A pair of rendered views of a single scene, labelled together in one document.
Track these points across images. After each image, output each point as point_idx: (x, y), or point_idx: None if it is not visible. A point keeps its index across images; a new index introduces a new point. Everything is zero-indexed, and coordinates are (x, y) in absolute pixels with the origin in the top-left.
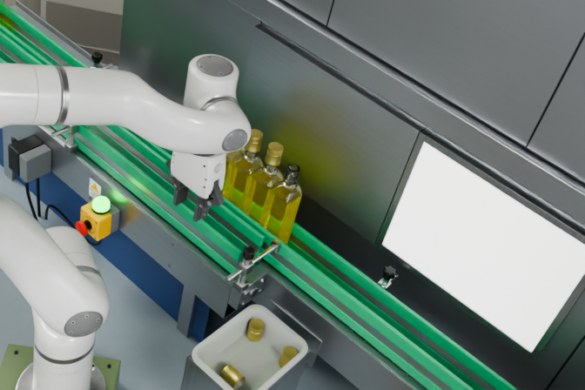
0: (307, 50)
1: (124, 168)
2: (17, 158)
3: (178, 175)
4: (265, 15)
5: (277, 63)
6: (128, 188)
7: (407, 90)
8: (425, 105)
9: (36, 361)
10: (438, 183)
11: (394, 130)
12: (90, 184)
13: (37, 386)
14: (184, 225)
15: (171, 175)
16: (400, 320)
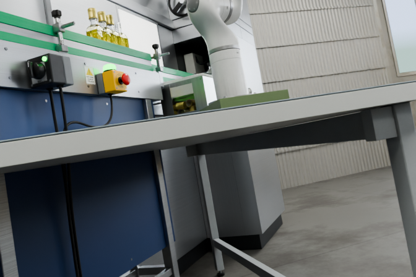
0: None
1: (95, 44)
2: (62, 61)
3: None
4: None
5: None
6: (101, 59)
7: None
8: None
9: (240, 57)
10: (126, 24)
11: (110, 7)
12: (85, 72)
13: (245, 78)
14: (130, 60)
15: None
16: None
